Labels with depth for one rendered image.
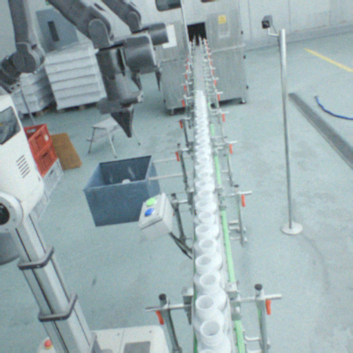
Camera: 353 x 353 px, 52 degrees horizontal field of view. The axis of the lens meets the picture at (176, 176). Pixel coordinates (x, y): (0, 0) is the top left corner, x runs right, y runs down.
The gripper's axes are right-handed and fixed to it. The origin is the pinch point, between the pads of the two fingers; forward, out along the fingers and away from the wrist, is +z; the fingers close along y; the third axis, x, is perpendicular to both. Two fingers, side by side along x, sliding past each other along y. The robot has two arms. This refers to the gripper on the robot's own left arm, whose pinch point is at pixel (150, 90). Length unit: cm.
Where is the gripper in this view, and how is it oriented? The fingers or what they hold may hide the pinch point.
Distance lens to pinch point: 132.0
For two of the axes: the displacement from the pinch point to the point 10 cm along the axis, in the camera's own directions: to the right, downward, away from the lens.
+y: -9.8, 1.6, 1.3
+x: -0.5, 4.5, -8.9
